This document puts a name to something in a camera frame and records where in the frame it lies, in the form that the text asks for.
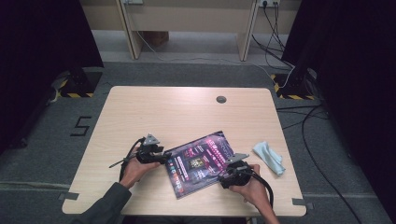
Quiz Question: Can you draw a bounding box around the black power cable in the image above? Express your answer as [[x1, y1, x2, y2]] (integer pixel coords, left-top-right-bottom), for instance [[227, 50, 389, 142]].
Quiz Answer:
[[251, 34, 294, 68], [262, 3, 286, 52]]

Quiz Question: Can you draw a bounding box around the person's right hand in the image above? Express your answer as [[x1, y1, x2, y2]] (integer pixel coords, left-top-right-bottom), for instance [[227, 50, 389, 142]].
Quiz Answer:
[[228, 163, 270, 211]]

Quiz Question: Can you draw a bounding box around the black stand base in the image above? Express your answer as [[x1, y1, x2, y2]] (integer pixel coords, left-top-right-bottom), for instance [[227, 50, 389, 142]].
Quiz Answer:
[[58, 66, 104, 99], [270, 66, 318, 101]]

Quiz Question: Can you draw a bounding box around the person's left hand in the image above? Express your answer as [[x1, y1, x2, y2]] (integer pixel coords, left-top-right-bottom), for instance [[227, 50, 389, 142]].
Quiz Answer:
[[120, 147, 162, 189]]

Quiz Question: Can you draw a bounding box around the grey tape strip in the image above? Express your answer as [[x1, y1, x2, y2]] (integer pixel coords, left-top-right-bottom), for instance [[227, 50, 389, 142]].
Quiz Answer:
[[291, 198, 315, 211], [57, 191, 80, 202]]

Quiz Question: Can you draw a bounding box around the dark illustrated magazine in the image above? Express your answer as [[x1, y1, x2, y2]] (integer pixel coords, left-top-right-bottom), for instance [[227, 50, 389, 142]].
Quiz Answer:
[[163, 130, 235, 200]]

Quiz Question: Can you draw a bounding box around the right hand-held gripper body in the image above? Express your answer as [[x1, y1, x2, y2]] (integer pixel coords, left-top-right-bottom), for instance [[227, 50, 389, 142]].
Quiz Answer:
[[219, 152, 254, 189]]

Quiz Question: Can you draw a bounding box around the long black floor cable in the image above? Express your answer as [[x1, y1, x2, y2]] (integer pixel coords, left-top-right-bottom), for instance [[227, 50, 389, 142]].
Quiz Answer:
[[301, 105, 363, 224]]

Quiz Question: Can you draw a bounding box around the white floor cable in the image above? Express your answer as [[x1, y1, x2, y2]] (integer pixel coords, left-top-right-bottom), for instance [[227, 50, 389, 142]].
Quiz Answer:
[[134, 31, 295, 88]]

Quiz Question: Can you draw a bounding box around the black curtain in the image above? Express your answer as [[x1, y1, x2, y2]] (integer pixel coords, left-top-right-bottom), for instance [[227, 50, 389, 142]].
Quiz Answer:
[[281, 0, 396, 216], [0, 0, 105, 155]]

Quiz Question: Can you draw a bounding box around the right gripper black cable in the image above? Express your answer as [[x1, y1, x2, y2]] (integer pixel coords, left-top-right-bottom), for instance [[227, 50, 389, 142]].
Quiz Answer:
[[246, 169, 275, 209]]

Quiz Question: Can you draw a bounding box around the thin black floor cable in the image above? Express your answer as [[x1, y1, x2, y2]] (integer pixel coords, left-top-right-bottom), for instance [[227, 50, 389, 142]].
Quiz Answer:
[[276, 105, 329, 130]]

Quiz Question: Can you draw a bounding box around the black cable tie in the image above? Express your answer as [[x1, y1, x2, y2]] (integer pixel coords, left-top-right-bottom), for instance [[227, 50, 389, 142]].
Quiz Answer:
[[108, 158, 130, 169]]

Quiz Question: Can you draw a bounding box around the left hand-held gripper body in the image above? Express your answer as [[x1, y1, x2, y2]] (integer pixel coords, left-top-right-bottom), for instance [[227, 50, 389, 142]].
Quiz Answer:
[[135, 133, 168, 165]]

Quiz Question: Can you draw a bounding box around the light blue cloth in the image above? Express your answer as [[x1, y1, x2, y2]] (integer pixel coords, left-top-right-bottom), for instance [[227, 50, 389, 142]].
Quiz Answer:
[[251, 141, 287, 176]]

